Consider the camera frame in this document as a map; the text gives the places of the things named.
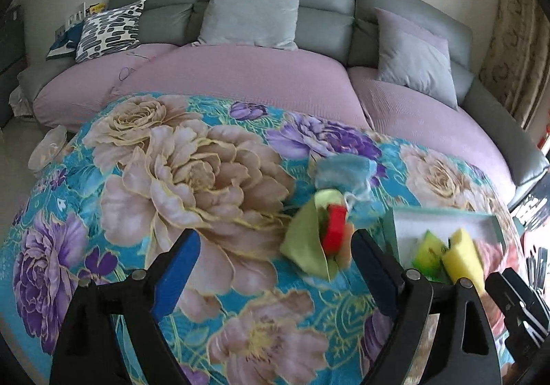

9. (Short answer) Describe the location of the light blue cloth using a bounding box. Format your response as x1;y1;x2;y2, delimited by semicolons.
309;153;380;223

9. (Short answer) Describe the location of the lavender grey cushion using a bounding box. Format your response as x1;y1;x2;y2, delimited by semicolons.
375;8;459;111

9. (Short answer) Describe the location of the green and yellow sponge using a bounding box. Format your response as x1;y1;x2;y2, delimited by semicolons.
442;228;486;288

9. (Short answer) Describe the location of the dark cabinet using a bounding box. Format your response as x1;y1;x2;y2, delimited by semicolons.
0;6;27;128

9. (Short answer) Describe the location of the clear plastic bag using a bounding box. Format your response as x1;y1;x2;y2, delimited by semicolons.
29;127;69;171

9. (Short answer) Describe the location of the beige patterned curtain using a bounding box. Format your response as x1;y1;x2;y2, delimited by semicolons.
478;0;550;130

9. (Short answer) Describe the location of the plain grey cushion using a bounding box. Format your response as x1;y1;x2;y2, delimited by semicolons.
192;0;304;51

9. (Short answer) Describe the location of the white wall socket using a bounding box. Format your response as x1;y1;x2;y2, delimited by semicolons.
68;2;108;30

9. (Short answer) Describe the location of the black striped object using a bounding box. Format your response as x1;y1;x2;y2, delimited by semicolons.
509;187;550;239

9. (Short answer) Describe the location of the red sponge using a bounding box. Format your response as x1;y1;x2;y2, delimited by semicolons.
322;204;350;255

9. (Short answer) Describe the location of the black and white patterned cushion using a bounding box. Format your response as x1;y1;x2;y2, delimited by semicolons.
75;0;147;64

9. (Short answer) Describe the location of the floral printed blanket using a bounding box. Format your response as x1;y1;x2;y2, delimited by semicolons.
0;93;523;385

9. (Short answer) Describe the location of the pink fluffy cloth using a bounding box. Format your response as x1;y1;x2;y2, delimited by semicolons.
475;240;521;282

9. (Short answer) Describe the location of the grey sofa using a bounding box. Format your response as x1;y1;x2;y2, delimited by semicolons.
17;0;550;207

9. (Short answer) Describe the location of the light green cloth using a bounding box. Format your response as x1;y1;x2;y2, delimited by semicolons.
280;191;357;282

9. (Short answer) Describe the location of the teal cardboard box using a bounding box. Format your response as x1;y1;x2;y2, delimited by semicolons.
382;207;523;285

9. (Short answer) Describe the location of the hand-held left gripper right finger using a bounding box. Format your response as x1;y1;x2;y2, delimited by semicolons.
351;229;503;385

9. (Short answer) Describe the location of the pink bed sheet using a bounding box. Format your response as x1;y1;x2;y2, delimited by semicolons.
33;43;516;196

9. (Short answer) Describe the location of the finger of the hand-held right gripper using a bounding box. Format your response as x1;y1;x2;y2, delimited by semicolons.
485;272;550;351
504;268;550;323

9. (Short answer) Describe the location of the green tissue packet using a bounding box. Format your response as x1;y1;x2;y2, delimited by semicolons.
410;230;452;281

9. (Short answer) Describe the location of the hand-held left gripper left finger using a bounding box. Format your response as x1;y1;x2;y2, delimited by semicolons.
49;229;202;385

